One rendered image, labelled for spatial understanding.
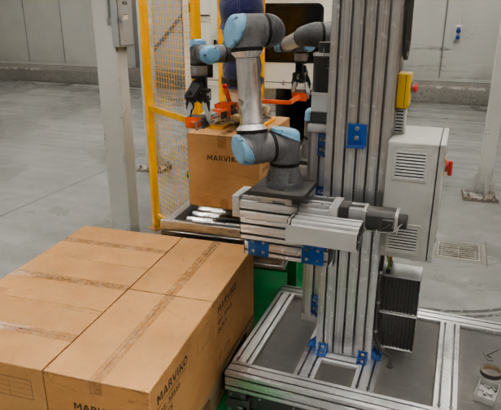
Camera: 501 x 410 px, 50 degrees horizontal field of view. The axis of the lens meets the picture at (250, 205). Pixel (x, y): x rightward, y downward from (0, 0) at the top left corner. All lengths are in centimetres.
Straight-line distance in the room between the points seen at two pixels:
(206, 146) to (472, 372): 165
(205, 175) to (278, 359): 103
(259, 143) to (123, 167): 200
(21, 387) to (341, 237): 124
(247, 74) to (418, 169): 72
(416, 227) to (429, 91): 913
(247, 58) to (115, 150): 203
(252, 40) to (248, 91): 18
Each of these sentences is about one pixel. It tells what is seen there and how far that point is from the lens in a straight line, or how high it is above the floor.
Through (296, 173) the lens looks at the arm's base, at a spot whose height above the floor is 110.
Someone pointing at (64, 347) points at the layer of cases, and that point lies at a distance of 213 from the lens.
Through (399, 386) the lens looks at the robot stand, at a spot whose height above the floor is 21.
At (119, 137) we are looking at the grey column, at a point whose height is 87.
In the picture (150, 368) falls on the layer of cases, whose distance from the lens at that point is 196.
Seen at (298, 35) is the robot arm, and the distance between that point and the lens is 272.
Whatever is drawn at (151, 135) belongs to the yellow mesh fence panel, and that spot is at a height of 78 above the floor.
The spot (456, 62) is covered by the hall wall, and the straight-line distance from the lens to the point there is 1131.
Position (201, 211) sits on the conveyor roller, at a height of 53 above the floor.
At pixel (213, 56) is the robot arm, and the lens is 234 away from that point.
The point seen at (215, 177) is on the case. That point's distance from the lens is 287.
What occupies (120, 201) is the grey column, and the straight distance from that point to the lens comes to 396.
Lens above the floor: 169
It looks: 20 degrees down
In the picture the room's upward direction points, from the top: straight up
